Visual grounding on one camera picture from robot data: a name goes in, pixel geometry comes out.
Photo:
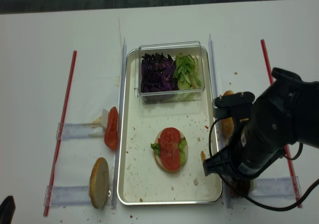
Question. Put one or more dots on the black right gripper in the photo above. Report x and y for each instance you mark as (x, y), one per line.
(254, 147)

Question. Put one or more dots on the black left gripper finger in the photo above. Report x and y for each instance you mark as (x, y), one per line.
(7, 209)

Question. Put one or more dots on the sesame bun tops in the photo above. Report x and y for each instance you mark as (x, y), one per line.
(227, 126)

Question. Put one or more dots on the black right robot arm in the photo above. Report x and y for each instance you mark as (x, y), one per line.
(285, 113)

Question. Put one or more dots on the bread crumb piece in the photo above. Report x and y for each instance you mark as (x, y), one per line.
(202, 155)

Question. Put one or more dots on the meat patties stack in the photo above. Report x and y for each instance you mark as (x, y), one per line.
(243, 186)

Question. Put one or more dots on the lettuce leaf on bun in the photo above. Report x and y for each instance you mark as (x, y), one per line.
(183, 150)

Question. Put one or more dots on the tomato slice on bun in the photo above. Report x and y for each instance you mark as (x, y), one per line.
(169, 151)

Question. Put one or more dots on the shredded green lettuce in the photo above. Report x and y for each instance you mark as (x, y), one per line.
(187, 72)

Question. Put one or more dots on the left tomato slices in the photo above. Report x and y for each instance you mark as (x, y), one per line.
(111, 134)

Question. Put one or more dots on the clear lower left crossbar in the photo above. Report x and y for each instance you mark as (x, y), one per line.
(56, 196)

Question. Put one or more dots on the clear crossbar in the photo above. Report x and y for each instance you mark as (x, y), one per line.
(56, 196)
(273, 187)
(66, 131)

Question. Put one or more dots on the metal serving tray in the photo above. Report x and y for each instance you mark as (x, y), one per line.
(140, 180)

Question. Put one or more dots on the bottom bun on tray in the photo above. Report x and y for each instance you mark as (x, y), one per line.
(161, 166)

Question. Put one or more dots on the clear lower right crossbar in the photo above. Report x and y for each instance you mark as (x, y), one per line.
(273, 187)

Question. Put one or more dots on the left bun half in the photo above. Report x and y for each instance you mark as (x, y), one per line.
(99, 183)

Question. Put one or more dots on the clear upper left crossbar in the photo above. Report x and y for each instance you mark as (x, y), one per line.
(66, 131)

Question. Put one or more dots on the clear plastic salad container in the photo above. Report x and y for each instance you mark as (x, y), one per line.
(194, 49)

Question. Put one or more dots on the shredded purple cabbage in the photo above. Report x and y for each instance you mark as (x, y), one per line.
(157, 73)

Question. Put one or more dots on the white plastic holder block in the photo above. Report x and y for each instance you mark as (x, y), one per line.
(104, 119)

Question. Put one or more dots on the clear right long rail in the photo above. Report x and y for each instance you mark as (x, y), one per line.
(218, 127)

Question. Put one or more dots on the clear long rail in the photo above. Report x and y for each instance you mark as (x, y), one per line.
(218, 127)
(114, 197)

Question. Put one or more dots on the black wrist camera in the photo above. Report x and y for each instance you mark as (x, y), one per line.
(235, 105)

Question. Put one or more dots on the red left guide rail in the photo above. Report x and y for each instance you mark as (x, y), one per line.
(58, 142)

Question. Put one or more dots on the red guide rail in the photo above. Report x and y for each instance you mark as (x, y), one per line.
(58, 142)
(271, 80)

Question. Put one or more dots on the clear left long rail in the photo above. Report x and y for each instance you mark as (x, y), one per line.
(114, 197)

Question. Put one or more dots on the red right guide rail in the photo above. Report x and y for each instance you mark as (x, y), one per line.
(271, 80)

